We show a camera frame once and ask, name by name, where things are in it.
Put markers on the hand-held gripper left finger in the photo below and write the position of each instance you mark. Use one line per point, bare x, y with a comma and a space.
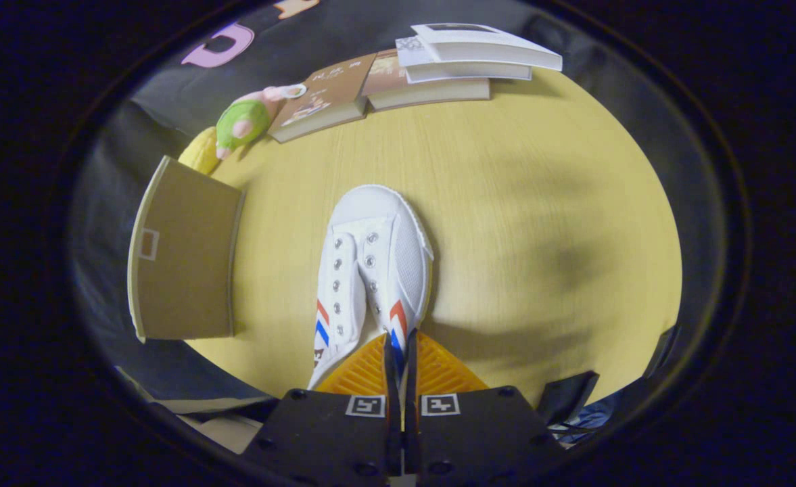
323, 439

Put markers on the white canvas shoe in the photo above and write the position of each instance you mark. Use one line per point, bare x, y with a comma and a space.
377, 223

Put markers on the pink and green plush toy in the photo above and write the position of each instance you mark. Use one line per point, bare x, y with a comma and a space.
242, 122

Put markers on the black flat panel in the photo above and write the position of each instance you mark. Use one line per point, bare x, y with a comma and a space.
567, 399

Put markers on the brown book with cake picture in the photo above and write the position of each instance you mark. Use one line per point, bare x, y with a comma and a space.
330, 88

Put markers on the tan brown book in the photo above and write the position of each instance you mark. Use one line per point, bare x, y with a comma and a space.
431, 93

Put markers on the white book with portrait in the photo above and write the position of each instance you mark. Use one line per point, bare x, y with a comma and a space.
479, 44

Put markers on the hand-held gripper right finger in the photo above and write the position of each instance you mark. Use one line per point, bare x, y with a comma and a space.
479, 439

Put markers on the yellow plush toy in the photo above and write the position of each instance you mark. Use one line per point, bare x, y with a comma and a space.
198, 152

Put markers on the beige fabric storage box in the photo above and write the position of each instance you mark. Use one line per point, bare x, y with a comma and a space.
188, 270

